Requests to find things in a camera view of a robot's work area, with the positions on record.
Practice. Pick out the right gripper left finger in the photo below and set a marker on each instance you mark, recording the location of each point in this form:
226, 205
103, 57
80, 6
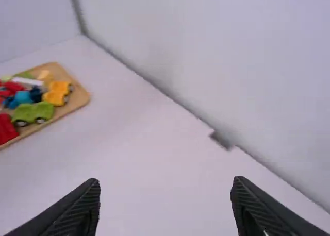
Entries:
77, 210

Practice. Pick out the dark blue toy brick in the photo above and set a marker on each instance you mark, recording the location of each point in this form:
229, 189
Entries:
36, 94
9, 102

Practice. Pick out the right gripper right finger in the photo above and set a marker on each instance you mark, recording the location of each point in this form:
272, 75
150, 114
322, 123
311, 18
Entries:
255, 210

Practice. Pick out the white toy brick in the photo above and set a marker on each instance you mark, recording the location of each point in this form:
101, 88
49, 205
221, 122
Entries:
27, 81

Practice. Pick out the yellow toy car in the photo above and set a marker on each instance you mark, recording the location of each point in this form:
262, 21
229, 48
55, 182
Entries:
57, 93

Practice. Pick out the tan tray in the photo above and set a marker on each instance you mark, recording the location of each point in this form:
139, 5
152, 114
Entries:
77, 102

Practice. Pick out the pale yellow toy brick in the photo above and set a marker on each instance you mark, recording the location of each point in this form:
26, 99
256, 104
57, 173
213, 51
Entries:
44, 74

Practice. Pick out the green toy car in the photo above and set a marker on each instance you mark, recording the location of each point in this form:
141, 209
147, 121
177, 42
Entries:
32, 112

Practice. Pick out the pale green toy brick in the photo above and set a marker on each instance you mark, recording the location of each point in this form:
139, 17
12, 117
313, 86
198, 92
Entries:
5, 78

